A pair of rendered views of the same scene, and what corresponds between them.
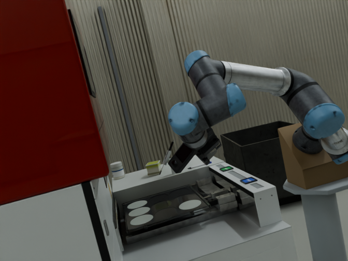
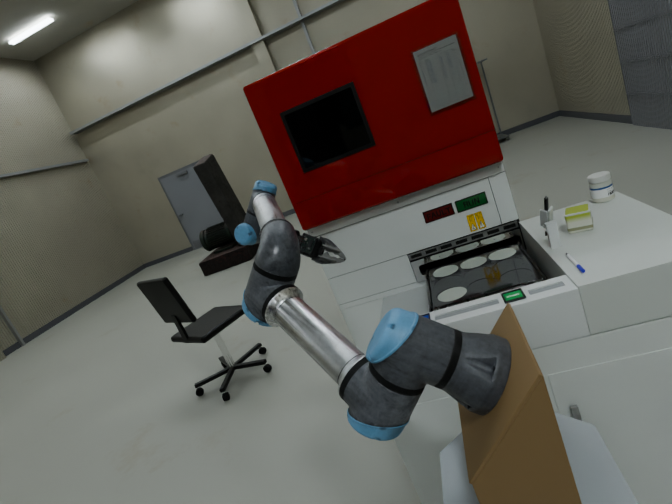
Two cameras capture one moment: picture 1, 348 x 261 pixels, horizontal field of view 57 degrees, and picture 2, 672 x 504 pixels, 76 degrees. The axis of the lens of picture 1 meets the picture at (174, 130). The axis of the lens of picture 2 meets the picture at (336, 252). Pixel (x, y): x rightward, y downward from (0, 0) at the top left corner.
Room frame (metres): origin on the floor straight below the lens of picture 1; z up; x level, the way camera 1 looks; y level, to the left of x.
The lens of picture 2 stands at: (1.66, -1.34, 1.54)
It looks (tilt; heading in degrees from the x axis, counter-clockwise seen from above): 15 degrees down; 116
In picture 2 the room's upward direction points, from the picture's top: 22 degrees counter-clockwise
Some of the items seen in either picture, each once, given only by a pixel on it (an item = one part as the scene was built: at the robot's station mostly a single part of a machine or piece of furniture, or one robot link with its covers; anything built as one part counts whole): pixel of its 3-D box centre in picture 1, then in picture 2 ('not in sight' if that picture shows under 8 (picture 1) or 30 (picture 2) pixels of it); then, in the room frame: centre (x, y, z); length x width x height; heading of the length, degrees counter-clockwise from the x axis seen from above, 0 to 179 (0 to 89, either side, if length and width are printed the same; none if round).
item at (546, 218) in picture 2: (168, 162); (549, 225); (1.69, 0.07, 1.03); 0.06 x 0.04 x 0.13; 100
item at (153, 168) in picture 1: (154, 168); (578, 218); (1.78, 0.16, 1.00); 0.07 x 0.07 x 0.07; 81
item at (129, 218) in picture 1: (161, 205); (477, 273); (1.43, 0.13, 0.90); 0.34 x 0.34 x 0.01; 10
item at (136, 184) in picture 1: (167, 181); (605, 250); (1.83, 0.11, 0.89); 0.62 x 0.35 x 0.14; 100
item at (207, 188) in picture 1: (215, 194); not in sight; (1.50, -0.12, 0.87); 0.36 x 0.08 x 0.03; 10
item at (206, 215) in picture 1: (183, 222); not in sight; (1.32, 0.05, 0.84); 0.50 x 0.02 x 0.03; 100
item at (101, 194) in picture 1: (107, 206); (414, 240); (1.20, 0.32, 1.02); 0.81 x 0.03 x 0.40; 10
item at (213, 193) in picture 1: (219, 193); not in sight; (1.42, -0.14, 0.89); 0.08 x 0.03 x 0.03; 100
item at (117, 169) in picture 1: (117, 170); (601, 187); (1.89, 0.39, 1.01); 0.07 x 0.07 x 0.10
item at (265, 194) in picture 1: (239, 188); (474, 330); (1.43, -0.24, 0.89); 0.55 x 0.09 x 0.14; 10
